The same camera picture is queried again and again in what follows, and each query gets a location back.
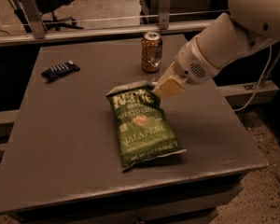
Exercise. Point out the dark blue rxbar wrapper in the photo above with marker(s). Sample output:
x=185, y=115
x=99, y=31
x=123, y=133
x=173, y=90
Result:
x=59, y=71

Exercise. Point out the orange soda can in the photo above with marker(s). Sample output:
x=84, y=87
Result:
x=151, y=52

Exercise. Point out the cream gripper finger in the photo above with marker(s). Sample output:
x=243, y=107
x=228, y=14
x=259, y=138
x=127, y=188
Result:
x=167, y=81
x=180, y=84

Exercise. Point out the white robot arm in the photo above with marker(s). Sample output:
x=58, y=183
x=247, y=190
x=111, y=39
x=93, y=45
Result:
x=247, y=28

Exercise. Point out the green jalapeno chip bag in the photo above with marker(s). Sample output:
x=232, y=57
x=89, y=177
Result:
x=142, y=129

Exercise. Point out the grey metal railing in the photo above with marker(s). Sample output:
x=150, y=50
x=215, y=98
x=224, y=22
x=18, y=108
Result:
x=22, y=24

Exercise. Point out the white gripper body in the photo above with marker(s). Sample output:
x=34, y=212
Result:
x=189, y=63

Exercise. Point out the black office chair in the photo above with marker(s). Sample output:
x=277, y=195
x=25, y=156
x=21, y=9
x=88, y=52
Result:
x=49, y=3

